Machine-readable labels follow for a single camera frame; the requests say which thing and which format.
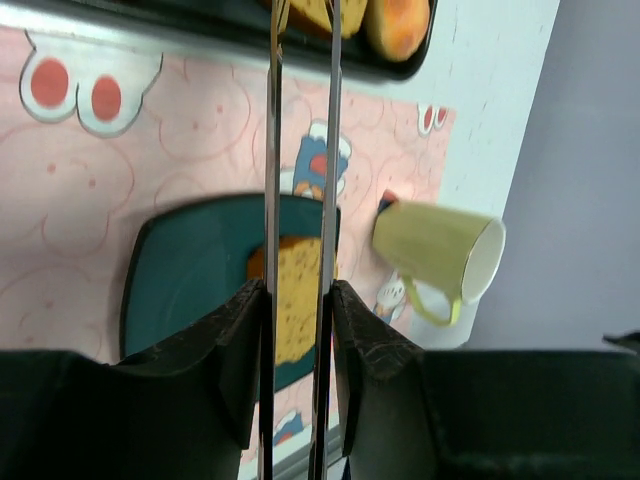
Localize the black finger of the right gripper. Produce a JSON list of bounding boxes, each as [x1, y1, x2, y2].
[[603, 330, 640, 350]]

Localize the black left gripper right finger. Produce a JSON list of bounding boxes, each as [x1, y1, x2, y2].
[[332, 281, 639, 479]]

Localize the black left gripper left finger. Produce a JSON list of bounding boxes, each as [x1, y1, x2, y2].
[[1, 280, 264, 479]]

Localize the seeded bread slice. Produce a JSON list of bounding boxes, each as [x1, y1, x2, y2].
[[275, 236, 321, 366], [286, 0, 368, 39]]

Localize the metal food tongs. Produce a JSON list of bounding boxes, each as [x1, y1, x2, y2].
[[257, 1, 342, 479]]

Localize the dark teal square plate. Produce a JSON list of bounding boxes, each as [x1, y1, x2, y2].
[[119, 193, 322, 390]]

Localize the green and white mug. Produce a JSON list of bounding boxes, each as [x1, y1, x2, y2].
[[372, 200, 506, 327]]

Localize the pink bunny placemat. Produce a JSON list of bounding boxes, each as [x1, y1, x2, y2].
[[0, 24, 457, 480]]

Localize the black baking tray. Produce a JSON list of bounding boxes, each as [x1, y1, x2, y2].
[[9, 1, 437, 81]]

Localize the plain golden round bun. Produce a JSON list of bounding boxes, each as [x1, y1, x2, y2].
[[364, 0, 431, 62]]

